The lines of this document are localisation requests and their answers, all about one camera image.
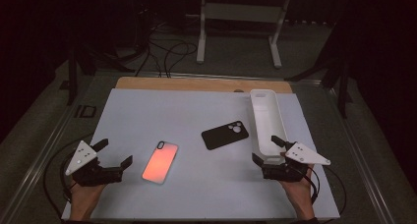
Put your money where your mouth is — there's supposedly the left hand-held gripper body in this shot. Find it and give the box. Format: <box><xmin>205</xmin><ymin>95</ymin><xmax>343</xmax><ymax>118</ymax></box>
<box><xmin>64</xmin><ymin>140</ymin><xmax>125</xmax><ymax>188</ymax></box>

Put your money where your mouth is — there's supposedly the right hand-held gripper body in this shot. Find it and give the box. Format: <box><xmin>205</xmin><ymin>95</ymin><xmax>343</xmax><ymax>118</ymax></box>
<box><xmin>262</xmin><ymin>141</ymin><xmax>331</xmax><ymax>183</ymax></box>

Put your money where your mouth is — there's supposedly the long white plastic bin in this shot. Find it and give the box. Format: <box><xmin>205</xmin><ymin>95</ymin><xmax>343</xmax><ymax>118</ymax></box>
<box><xmin>249</xmin><ymin>88</ymin><xmax>289</xmax><ymax>166</ymax></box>

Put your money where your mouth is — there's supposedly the iridescent phone case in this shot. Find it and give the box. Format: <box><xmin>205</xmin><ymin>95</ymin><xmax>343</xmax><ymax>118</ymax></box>
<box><xmin>141</xmin><ymin>140</ymin><xmax>180</xmax><ymax>185</ymax></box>

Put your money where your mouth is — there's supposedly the black phone case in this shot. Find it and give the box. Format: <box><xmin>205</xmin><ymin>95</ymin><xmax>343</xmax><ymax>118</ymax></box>
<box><xmin>201</xmin><ymin>120</ymin><xmax>250</xmax><ymax>151</ymax></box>

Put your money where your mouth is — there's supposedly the person's left hand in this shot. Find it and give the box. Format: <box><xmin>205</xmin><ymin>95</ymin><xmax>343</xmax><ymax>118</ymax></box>
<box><xmin>68</xmin><ymin>179</ymin><xmax>106</xmax><ymax>212</ymax></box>

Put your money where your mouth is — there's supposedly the person's right hand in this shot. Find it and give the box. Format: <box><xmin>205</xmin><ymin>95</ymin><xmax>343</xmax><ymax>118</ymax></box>
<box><xmin>278</xmin><ymin>163</ymin><xmax>316</xmax><ymax>207</ymax></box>

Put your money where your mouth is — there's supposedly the black tripod stand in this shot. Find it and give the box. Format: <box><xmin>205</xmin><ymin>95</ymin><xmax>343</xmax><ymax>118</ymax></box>
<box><xmin>67</xmin><ymin>46</ymin><xmax>136</xmax><ymax>106</ymax></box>
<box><xmin>284</xmin><ymin>58</ymin><xmax>354</xmax><ymax>120</ymax></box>

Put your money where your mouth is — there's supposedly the white table mat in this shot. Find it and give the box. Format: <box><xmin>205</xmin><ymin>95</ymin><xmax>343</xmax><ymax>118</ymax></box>
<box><xmin>61</xmin><ymin>87</ymin><xmax>341</xmax><ymax>222</ymax></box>

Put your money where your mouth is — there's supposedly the white metal stand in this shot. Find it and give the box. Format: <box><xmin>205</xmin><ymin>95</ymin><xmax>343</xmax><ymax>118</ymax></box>
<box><xmin>196</xmin><ymin>0</ymin><xmax>293</xmax><ymax>70</ymax></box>

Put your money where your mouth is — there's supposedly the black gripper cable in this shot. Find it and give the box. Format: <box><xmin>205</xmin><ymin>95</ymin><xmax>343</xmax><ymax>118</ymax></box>
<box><xmin>59</xmin><ymin>150</ymin><xmax>79</xmax><ymax>202</ymax></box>
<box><xmin>304</xmin><ymin>164</ymin><xmax>321</xmax><ymax>205</ymax></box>

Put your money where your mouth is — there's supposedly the black square frame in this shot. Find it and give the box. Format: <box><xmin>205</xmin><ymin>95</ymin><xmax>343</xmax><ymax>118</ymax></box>
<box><xmin>74</xmin><ymin>104</ymin><xmax>98</xmax><ymax>119</ymax></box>

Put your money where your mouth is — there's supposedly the metal rail frame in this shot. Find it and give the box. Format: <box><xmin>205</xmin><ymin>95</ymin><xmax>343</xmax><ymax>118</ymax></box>
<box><xmin>0</xmin><ymin>70</ymin><xmax>396</xmax><ymax>224</ymax></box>

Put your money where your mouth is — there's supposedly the looped black floor cable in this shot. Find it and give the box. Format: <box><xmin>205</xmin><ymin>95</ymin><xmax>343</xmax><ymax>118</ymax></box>
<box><xmin>162</xmin><ymin>40</ymin><xmax>199</xmax><ymax>79</ymax></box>

